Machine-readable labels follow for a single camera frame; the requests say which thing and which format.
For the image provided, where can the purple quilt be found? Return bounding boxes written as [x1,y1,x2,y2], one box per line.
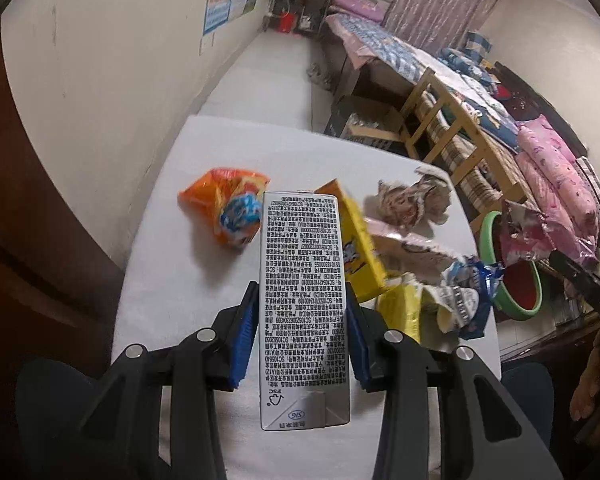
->
[330,0,388,23]

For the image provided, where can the person's right hand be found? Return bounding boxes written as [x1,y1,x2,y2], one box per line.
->
[569,325,600,423]

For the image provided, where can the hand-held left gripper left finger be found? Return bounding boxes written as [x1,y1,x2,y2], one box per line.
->
[55,280,261,480]

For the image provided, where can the yellow plastic wrapper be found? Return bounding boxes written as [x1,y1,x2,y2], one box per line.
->
[375,282,453,348]

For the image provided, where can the pink white flat wrapper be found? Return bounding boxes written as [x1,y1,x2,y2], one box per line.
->
[367,220,463,281]

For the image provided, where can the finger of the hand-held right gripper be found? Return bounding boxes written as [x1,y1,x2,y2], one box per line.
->
[549,250,600,318]

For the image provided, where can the pink folded quilt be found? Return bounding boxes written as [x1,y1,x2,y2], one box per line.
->
[517,114,600,241]
[511,152,571,221]

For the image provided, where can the blue patterned bed sheet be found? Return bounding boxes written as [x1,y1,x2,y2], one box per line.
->
[326,12,461,91]

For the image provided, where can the blue plaid pillow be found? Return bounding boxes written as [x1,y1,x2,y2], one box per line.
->
[464,30,496,56]

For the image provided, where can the crumpled printed paper wrapper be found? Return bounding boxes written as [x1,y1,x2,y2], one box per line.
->
[362,165,453,233]

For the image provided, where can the orange snack bag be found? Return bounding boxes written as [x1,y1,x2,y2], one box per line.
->
[177,167,272,251]

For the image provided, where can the yellow snack box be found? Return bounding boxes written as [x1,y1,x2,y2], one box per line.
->
[314,178,388,305]

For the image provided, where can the brown wooden door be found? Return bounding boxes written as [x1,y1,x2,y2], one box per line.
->
[0,25,131,411]

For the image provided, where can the navy cartoon blanket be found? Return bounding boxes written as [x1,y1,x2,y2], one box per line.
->
[440,47,521,153]

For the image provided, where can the green rimmed red bin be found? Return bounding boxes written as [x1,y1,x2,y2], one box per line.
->
[480,210,543,322]

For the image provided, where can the dark wooden bed frame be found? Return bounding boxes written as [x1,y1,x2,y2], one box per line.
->
[492,61,588,153]

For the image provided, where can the blue white snack wrapper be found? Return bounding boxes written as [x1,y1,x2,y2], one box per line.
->
[432,255,506,341]

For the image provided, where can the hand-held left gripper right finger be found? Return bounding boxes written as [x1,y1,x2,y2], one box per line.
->
[346,282,563,480]

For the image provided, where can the pink foil wrapper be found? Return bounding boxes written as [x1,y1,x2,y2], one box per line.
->
[500,199,598,267]

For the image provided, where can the grey slippers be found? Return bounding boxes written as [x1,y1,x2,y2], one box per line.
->
[306,61,333,88]

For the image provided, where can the silver drink carton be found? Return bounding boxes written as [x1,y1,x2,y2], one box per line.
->
[256,190,352,432]

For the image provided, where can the cardboard box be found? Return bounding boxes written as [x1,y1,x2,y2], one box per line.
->
[324,94,412,155]

